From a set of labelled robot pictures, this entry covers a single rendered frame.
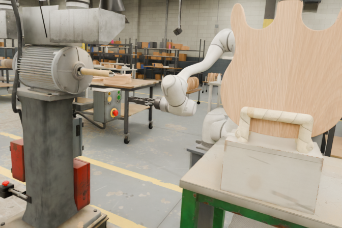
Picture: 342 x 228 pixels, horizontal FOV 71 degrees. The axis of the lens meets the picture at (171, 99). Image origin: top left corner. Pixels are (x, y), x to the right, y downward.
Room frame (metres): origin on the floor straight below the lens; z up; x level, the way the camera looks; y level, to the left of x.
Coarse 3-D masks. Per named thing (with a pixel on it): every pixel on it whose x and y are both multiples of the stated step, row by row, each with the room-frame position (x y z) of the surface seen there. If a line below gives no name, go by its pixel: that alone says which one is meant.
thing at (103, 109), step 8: (112, 88) 1.61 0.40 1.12; (96, 96) 1.48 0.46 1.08; (104, 96) 1.45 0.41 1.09; (112, 96) 1.51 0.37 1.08; (96, 104) 1.48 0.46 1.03; (104, 104) 1.45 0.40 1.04; (112, 104) 1.51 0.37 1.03; (120, 104) 1.58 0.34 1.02; (80, 112) 1.51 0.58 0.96; (96, 112) 1.48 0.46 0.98; (104, 112) 1.45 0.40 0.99; (112, 112) 1.51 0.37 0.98; (120, 112) 1.58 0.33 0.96; (88, 120) 1.51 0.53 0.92; (96, 120) 1.48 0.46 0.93; (104, 120) 1.45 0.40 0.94; (112, 120) 1.52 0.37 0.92; (104, 128) 1.50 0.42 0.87
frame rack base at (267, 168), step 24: (240, 144) 0.71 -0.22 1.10; (264, 144) 0.71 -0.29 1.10; (288, 144) 0.72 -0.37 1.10; (240, 168) 0.71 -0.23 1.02; (264, 168) 0.68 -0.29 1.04; (288, 168) 0.66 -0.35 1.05; (312, 168) 0.63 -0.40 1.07; (240, 192) 0.70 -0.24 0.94; (264, 192) 0.68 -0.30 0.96; (288, 192) 0.65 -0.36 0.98; (312, 192) 0.63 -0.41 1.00
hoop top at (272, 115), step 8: (248, 112) 0.72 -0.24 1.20; (256, 112) 0.71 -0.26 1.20; (264, 112) 0.70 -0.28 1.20; (272, 112) 0.69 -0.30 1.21; (280, 112) 0.69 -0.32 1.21; (288, 112) 0.68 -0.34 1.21; (272, 120) 0.69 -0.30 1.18; (280, 120) 0.68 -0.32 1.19; (288, 120) 0.67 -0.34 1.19; (296, 120) 0.66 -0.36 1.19; (304, 120) 0.66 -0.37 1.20; (312, 120) 0.65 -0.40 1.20
